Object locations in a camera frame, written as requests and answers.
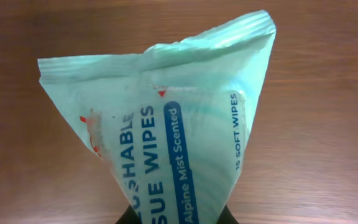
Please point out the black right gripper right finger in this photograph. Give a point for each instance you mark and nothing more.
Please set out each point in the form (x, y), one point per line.
(226, 217)

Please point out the teal wipes packet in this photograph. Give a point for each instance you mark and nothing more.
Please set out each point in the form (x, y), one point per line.
(173, 122)

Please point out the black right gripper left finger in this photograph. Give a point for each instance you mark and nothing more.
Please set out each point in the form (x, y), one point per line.
(129, 217)

